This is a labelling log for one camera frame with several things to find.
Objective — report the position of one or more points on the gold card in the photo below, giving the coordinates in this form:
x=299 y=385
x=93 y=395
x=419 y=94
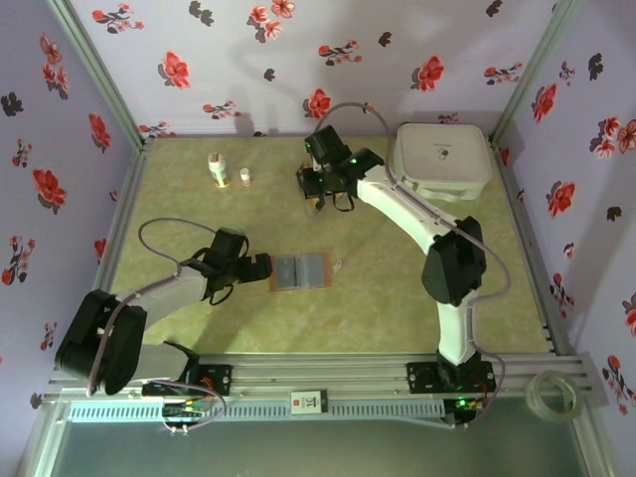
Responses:
x=340 y=198
x=315 y=205

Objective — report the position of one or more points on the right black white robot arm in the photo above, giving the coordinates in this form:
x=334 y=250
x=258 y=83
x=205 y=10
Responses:
x=397 y=204

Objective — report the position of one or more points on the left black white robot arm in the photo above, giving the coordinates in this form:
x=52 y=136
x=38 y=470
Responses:
x=164 y=293

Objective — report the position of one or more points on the black VIP card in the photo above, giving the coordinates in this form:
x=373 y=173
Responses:
x=301 y=175

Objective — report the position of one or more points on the red white label card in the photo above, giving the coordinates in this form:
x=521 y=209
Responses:
x=308 y=402

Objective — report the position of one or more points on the small white bottle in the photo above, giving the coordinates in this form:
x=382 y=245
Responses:
x=245 y=177

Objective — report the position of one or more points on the large white pill bottle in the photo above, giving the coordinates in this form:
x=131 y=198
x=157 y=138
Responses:
x=218 y=171

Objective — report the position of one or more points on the white zippered case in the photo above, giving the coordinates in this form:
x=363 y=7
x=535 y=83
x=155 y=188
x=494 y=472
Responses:
x=442 y=159

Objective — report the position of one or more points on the small controller board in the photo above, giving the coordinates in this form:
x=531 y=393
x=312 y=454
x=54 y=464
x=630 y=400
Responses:
x=464 y=405
x=184 y=411

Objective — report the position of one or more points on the clear tape roll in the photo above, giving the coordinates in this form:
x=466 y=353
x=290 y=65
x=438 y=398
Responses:
x=536 y=402

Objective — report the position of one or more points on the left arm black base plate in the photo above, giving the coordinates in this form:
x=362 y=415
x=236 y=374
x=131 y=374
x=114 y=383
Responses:
x=218 y=380

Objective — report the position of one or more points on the aluminium table side rail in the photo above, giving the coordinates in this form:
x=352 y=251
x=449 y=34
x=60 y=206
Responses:
x=128 y=199
x=503 y=174

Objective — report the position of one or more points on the long aluminium frame rail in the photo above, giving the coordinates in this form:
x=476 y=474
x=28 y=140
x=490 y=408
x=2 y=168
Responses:
x=348 y=372

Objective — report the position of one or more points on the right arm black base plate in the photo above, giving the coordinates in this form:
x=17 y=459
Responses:
x=422 y=377

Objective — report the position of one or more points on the aluminium corner post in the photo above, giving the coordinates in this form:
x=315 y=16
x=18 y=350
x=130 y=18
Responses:
x=99 y=74
x=530 y=74

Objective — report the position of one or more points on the short aluminium floor rail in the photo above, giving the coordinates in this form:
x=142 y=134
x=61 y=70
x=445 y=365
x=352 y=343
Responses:
x=593 y=447
x=44 y=442

